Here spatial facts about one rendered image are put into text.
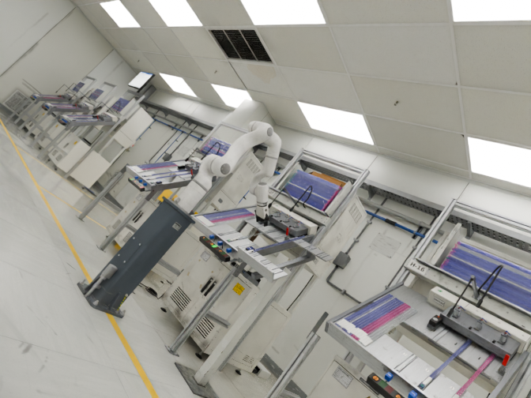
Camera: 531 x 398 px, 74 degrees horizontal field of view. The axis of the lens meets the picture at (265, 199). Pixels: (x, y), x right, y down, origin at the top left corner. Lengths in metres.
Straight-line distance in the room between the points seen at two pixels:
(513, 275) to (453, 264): 0.29
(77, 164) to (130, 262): 4.60
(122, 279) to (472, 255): 2.02
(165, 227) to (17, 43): 8.70
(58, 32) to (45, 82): 1.22
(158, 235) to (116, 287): 0.37
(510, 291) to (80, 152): 6.05
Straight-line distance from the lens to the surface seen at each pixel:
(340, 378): 2.17
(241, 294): 2.62
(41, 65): 10.55
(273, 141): 2.46
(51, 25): 10.59
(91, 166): 6.76
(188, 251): 4.00
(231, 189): 3.98
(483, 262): 2.39
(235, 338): 2.22
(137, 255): 2.18
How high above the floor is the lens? 0.66
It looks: 11 degrees up
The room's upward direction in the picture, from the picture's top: 39 degrees clockwise
